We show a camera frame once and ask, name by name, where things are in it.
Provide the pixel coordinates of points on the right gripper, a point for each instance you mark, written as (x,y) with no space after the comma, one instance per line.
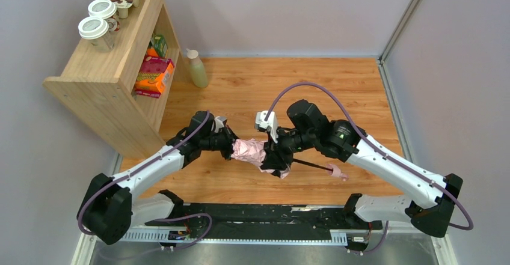
(273,154)

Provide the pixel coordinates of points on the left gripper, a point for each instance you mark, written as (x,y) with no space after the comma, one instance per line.
(229,142)

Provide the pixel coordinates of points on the pink folding umbrella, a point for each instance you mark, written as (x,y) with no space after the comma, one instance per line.
(253,152)

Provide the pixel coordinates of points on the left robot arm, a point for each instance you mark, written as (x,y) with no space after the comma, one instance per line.
(112,204)

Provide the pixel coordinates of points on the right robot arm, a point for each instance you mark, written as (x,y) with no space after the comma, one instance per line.
(427,199)

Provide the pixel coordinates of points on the green squeeze bottle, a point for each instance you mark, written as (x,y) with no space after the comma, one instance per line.
(197,69)

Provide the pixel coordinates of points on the orange pink snack box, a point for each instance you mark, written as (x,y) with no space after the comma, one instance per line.
(153,76)

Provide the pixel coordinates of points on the wooden shelf unit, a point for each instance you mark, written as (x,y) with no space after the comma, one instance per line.
(97,86)

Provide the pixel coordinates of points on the green carton on shelf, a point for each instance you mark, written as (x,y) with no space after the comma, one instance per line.
(158,46)

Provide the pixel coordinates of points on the white lidded jar front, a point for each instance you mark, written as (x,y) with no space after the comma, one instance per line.
(95,30)

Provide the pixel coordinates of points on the white lidded jar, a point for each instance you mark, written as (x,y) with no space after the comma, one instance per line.
(106,10)
(95,30)

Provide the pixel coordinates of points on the white lidded jar rear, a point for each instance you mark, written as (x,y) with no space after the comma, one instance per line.
(106,10)

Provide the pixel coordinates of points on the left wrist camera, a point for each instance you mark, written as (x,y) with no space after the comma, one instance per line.
(219,123)

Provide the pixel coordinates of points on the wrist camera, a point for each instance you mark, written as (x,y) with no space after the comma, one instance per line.
(266,121)
(219,123)

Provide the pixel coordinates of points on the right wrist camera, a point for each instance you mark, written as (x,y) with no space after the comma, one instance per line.
(266,121)

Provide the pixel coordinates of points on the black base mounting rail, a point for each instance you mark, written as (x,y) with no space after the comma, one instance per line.
(268,222)

